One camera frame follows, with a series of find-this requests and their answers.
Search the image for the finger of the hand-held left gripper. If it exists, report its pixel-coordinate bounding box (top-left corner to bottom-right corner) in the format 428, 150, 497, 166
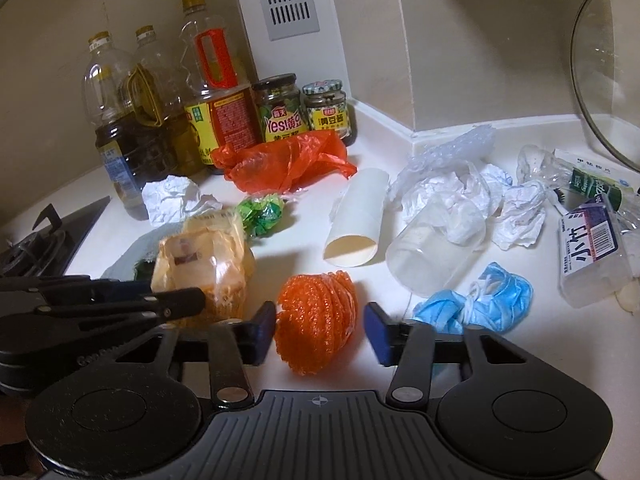
0, 275, 153, 306
30, 287, 207, 322

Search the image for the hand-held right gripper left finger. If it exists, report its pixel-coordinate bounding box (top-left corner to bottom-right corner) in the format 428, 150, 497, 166
115, 302, 277, 411

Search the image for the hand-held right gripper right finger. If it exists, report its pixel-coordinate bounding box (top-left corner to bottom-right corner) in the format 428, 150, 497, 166
364, 302, 526, 406

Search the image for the orange mesh net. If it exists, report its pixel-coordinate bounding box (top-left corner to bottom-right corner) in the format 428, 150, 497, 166
274, 269, 360, 377

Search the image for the yellow plastic snack bag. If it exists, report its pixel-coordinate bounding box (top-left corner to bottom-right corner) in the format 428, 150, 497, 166
150, 207, 256, 328

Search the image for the white cardboard tube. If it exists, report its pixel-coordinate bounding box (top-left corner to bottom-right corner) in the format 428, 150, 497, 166
323, 167, 391, 267

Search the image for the white paper towel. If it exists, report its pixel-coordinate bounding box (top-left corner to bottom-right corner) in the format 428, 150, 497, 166
400, 160, 506, 246
492, 179, 548, 252

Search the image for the orange plastic bag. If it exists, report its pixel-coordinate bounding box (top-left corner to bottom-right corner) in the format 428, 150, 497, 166
210, 130, 359, 196

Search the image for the crushed clear bottle green label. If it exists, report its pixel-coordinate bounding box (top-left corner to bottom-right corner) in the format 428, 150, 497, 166
517, 144, 637, 213

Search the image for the white medicine box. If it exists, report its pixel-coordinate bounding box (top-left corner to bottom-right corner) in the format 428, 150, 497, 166
552, 149, 640, 188

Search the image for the black gas stove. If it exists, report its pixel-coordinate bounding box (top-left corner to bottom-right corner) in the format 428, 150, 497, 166
0, 195, 112, 281

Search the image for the clear plastic cup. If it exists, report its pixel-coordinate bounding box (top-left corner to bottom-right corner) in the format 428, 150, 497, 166
385, 195, 488, 298

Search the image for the crumpled white tissue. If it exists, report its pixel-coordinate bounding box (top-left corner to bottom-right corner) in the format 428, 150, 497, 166
141, 175, 223, 227

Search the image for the green crumpled wrapper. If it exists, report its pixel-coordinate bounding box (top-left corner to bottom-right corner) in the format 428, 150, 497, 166
235, 195, 287, 239

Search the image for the blue face mask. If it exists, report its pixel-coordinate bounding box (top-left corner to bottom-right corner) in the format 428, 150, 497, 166
411, 261, 536, 336

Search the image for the dark oil bottle blue label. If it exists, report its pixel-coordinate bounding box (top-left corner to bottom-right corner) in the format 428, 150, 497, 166
82, 31, 168, 221

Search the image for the clear bubble wrap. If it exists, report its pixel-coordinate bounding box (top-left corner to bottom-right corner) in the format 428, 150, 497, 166
389, 125, 497, 201

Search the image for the sauce jar black lid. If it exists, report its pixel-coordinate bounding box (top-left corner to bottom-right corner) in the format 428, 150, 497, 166
251, 74, 310, 147

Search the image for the sauce jar checkered lid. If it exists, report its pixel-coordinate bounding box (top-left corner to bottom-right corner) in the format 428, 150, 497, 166
301, 79, 357, 147

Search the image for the clear plastic box purple label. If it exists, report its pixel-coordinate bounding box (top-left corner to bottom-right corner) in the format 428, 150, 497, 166
557, 196, 635, 309

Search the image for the oil bottle yellow handle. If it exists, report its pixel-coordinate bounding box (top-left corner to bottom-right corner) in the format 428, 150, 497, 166
131, 25, 201, 178

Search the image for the oil bottle red handle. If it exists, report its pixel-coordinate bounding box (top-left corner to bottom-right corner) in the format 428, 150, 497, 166
177, 0, 265, 168

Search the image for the grey wall vent grille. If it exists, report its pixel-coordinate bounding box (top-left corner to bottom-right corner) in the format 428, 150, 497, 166
252, 0, 321, 42

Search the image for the glass pot lid black handle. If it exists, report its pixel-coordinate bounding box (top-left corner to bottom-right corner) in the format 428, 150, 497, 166
570, 0, 640, 173

